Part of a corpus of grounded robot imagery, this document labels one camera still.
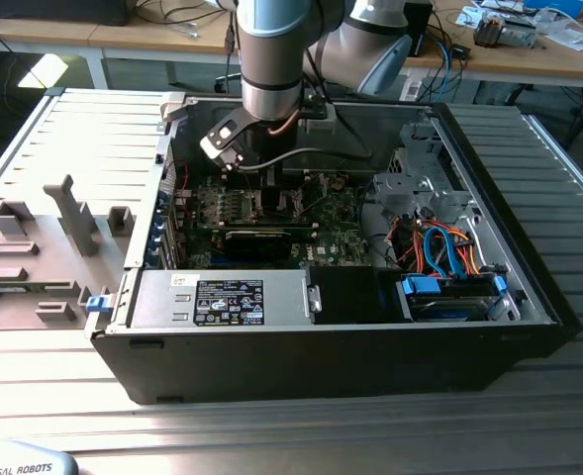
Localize orange data wire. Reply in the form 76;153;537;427
443;226;481;276

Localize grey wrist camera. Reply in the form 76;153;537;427
200;111;252;173

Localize red power wires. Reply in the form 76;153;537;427
388;220;424;266

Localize black plastic shroud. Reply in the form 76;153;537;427
306;265;402;326

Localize black upright box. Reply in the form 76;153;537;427
403;0;434;58

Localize black grey PC case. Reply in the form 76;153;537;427
88;87;583;406

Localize printed paper sheet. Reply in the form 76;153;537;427
456;4;485;29

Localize grey power supply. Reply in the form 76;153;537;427
128;269;318;329

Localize blue cardboard box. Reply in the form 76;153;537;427
523;0;583;19

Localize blue data wire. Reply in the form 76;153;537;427
422;223;458;281

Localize copper coloured cable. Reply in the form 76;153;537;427
268;109;300;138

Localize metal socket cover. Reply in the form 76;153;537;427
293;173;333;220

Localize grey parts rack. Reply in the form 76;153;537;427
0;172;140;332

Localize CPU cooler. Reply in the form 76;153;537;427
472;13;539;49

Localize grey teach pendant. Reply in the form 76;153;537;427
0;438;81;475

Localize grey metal disk bay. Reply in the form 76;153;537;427
372;122;476;225

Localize white plastic packets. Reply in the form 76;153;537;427
542;19;583;50

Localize hard disk in blue carrier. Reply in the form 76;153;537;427
394;273;511;324

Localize black camera cable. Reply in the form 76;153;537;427
239;103;374;173

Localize black flat device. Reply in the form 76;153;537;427
0;0;130;28

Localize wooden desk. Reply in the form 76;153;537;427
404;0;583;144
0;0;241;90

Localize black graphics card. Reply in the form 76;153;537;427
223;228;293;262

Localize green motherboard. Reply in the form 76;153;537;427
174;170;375;271

